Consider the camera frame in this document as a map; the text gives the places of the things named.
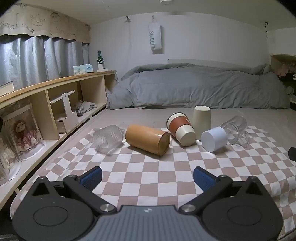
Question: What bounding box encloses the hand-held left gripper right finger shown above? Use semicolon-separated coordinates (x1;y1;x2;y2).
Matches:
179;166;267;215

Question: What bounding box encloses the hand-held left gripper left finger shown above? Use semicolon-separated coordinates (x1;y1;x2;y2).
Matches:
30;166;118;216

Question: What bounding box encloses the white cup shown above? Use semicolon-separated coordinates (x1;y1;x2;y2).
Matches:
201;126;228;153

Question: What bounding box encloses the brown and cream cup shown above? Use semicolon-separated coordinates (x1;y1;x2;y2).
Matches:
166;112;196;147

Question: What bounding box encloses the cream plastic cup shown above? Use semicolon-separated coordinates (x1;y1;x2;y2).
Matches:
192;105;211;141

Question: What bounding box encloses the wooden cup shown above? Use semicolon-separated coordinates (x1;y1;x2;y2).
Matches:
125;124;171;156

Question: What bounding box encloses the ribbed clear glass mug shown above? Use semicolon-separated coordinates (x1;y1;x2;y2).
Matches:
92;122;129;155

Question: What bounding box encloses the brown checkered cloth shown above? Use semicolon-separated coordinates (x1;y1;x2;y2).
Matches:
44;125;296;224

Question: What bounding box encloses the smooth clear glass mug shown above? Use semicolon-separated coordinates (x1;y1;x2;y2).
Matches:
220;115;250;148

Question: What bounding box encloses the small wooden drawer box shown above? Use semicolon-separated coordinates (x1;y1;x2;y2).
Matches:
55;119;70;134

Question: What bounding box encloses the wooden stand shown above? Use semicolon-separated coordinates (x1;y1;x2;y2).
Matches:
50;90;79;134

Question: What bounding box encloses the clear display dome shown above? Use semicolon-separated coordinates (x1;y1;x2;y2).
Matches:
4;104;46;161

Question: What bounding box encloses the grey-brown bed sheet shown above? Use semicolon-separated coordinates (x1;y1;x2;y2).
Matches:
10;106;296;241

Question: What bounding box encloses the plush doll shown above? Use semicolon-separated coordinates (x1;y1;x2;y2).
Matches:
13;119;39;151

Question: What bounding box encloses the clear dome with flowers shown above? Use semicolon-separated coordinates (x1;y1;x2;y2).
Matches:
0;137;23;186

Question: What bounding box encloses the long wooden shelf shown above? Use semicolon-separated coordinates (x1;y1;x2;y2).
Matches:
0;70;117;209

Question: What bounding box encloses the wooden side shelf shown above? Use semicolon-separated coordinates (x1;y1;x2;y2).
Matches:
270;54;296;105

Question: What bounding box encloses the grey duvet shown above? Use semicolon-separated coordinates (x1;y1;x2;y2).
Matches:
106;63;291;110

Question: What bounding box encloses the white headboard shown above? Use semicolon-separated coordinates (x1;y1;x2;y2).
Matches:
167;58;271;70

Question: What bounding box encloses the white book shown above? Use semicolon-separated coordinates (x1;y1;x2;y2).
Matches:
0;81;14;97

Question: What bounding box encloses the grey curtain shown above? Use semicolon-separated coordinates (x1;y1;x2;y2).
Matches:
0;36;90;88

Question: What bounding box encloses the hanging white tissue bag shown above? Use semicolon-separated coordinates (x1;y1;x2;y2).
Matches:
148;20;165;54

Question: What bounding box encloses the beige doodle valance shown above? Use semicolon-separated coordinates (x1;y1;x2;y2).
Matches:
0;3;91;44

